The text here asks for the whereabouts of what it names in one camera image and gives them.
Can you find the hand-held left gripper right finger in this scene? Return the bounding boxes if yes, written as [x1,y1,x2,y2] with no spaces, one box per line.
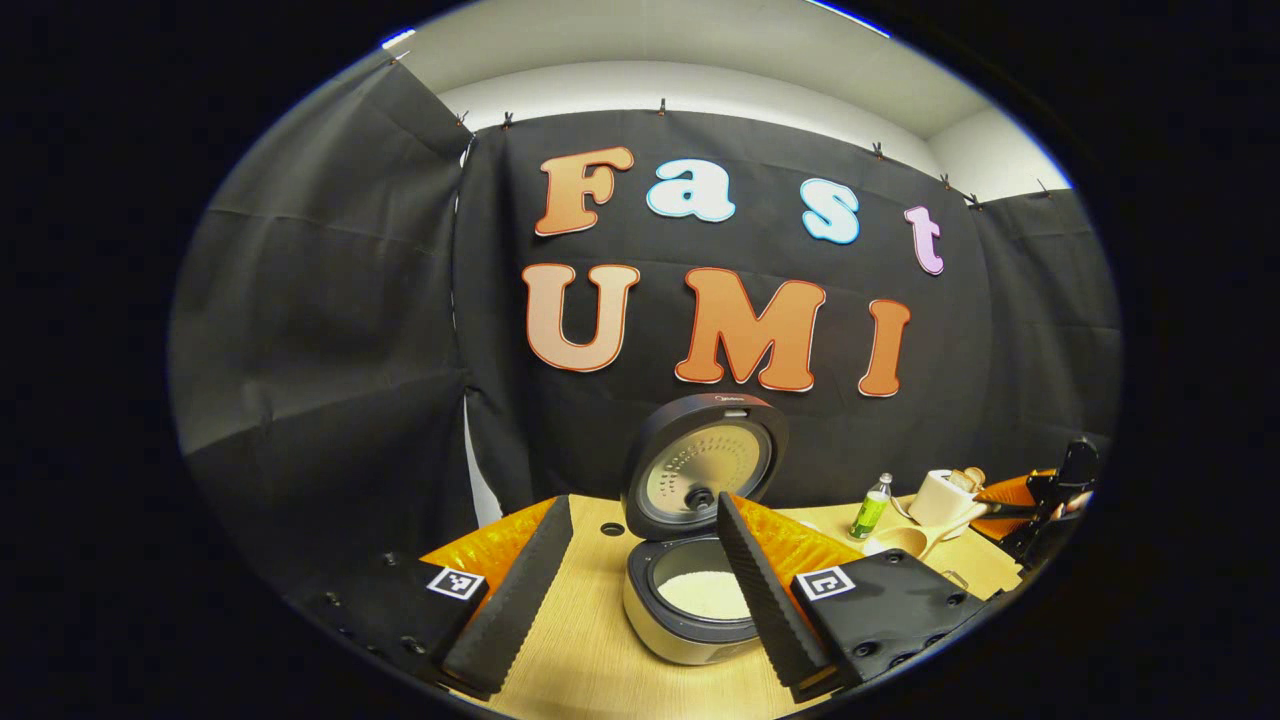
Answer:
[716,490,996,704]

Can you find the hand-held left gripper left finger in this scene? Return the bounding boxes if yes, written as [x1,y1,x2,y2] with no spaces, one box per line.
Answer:
[285,495,576,701]

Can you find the white rice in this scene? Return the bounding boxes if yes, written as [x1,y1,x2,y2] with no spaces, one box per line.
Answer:
[660,572,751,621]

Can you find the wooden spoon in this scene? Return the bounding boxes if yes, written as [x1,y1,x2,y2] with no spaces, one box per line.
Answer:
[865,500,991,561]

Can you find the black rice cooker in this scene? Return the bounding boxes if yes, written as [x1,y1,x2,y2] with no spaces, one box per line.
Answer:
[622,393,791,666]

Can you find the white toaster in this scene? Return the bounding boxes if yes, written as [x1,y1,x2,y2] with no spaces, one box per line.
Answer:
[908,467,986,531]

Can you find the green drink bottle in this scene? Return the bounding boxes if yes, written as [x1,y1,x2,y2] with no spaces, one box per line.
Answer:
[849,473,894,542]

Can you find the black backdrop cloth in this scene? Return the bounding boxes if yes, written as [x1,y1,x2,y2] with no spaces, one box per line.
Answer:
[168,60,1123,601]

